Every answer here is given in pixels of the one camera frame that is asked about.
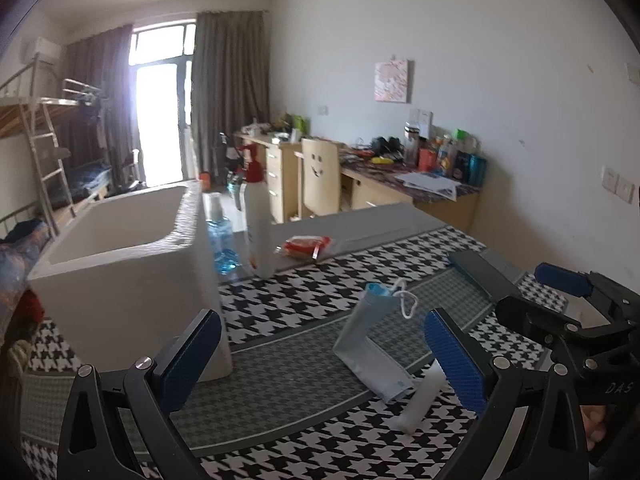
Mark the wooden chair with smiley face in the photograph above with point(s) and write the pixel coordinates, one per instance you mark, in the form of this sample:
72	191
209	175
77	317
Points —
320	180

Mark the black desk bag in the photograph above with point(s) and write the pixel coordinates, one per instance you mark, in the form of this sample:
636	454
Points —
387	145

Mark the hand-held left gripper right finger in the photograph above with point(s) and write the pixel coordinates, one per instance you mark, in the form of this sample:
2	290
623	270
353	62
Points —
455	360

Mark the pink wall poster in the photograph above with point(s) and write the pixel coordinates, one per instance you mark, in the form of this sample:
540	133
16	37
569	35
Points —
394	80

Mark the green capped bottle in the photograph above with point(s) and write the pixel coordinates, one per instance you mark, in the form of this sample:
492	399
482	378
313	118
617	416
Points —
460	140

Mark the white printed papers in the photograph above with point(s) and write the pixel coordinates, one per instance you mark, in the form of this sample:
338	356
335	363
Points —
425	184

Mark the wooden desk with patterned cover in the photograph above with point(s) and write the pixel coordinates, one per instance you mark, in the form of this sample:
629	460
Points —
440	205

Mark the blue cans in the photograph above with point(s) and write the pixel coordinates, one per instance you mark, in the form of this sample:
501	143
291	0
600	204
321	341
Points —
477	169

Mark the white soft tube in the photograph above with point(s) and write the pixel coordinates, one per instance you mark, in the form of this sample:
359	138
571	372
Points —
422	400

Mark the dark blue mattress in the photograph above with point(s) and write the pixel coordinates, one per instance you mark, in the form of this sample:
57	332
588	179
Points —
87	180

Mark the double white wall switch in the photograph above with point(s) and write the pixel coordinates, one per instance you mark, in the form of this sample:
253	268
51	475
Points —
618	182

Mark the light wooden desk with drawers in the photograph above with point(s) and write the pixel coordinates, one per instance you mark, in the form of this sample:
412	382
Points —
280	180

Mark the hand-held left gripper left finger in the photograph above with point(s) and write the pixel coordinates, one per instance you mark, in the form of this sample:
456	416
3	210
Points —
190	360

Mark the orange box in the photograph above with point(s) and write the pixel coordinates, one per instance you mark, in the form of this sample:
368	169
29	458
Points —
427	159

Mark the clear tall tumbler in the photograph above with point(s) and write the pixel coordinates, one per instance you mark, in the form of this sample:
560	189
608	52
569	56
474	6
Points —
411	145

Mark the blue face mask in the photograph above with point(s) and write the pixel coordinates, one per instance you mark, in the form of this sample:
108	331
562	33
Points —
360	330

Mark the small metal bunk bed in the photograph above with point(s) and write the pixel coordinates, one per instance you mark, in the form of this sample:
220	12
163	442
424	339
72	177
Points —
82	92

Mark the large metal bunk bed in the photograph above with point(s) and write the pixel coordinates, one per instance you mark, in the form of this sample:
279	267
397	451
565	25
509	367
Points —
42	155

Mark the yellow desk item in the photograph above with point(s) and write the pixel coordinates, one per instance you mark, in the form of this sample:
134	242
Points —
381	160

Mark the clear plastic water bottle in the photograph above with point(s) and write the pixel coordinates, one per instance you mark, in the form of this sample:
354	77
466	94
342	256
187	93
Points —
220	240

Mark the red cloth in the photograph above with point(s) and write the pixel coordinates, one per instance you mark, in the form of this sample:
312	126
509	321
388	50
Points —
32	306

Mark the black white houndstooth mat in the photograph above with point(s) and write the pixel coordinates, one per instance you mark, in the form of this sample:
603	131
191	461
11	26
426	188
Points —
300	375

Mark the person's right hand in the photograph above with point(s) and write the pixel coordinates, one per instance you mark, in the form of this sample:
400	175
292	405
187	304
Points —
595	427

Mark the green desk container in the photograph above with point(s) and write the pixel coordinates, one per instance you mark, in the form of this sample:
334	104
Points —
300	124

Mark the glass balcony door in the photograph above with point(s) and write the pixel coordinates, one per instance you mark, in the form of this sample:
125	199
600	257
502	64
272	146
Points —
160	120

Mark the brown curtain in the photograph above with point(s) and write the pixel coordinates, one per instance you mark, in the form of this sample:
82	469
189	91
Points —
230	90
100	95

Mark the black metal rack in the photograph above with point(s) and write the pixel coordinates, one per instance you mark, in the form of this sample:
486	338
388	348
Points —
225	157

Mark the red floor container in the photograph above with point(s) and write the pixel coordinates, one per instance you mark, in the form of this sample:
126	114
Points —
205	181

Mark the white foam box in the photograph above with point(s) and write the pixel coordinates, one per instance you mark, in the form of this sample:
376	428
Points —
130	290

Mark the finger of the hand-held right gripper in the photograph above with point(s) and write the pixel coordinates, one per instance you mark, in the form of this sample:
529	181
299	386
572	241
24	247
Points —
560	277
485	275

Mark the white air conditioner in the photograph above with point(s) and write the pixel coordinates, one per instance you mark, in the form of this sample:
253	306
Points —
42	51

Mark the white pump bottle red top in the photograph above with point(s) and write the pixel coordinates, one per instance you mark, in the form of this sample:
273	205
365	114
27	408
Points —
260	230

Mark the red snack packet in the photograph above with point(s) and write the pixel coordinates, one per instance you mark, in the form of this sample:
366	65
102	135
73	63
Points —
305	247

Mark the blue plaid quilt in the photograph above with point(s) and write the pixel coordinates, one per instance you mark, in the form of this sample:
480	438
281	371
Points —
15	255

